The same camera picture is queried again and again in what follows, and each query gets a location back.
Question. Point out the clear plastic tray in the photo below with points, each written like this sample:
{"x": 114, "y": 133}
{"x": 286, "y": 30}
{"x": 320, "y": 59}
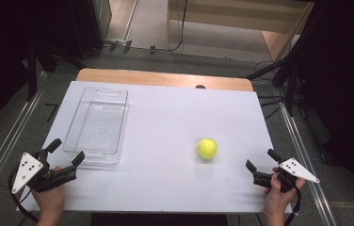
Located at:
{"x": 98, "y": 125}

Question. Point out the light wooden table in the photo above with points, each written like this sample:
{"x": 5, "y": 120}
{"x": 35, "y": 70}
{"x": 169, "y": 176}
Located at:
{"x": 153, "y": 78}

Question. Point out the small dark round knob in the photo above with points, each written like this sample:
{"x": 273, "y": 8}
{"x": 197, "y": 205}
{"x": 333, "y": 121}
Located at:
{"x": 200, "y": 86}

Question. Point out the yellow tennis ball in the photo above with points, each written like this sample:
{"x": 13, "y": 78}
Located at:
{"x": 207, "y": 148}

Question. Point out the person's right hand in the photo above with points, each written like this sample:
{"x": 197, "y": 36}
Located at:
{"x": 275, "y": 201}

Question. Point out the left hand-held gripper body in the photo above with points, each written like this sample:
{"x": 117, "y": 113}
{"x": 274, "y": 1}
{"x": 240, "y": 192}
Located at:
{"x": 27, "y": 169}

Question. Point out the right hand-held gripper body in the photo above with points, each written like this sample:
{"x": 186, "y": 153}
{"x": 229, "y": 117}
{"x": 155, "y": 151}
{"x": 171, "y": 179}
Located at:
{"x": 297, "y": 169}

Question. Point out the metal floor rail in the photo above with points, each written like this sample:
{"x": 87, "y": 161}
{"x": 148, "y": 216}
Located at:
{"x": 5, "y": 147}
{"x": 307, "y": 163}

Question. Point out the black metal stand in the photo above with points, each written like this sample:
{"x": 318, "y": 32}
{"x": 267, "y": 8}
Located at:
{"x": 32, "y": 69}
{"x": 286, "y": 69}

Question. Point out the light wooden desk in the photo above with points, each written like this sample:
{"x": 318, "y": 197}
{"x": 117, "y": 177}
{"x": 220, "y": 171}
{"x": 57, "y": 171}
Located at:
{"x": 228, "y": 14}

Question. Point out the white board table cover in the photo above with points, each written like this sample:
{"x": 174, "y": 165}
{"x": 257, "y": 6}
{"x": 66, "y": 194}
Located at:
{"x": 165, "y": 132}

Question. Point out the person's left hand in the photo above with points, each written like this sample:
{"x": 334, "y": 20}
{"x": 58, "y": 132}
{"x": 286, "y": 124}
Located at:
{"x": 51, "y": 201}

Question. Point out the dark cabinet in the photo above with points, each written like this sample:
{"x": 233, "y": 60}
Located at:
{"x": 87, "y": 25}

